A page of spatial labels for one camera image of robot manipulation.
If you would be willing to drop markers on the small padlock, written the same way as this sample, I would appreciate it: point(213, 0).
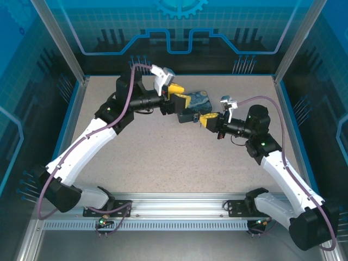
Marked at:
point(195, 118)

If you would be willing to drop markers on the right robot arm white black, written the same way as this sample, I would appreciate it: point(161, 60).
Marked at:
point(282, 174)

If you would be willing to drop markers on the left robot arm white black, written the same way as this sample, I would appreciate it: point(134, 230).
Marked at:
point(89, 141)

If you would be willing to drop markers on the starry night print box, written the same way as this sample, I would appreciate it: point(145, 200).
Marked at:
point(197, 102)

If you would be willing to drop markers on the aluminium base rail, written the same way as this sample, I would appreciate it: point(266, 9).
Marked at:
point(179, 202)

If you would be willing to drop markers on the aluminium frame post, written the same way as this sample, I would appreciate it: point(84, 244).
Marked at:
point(65, 46)
point(296, 43)

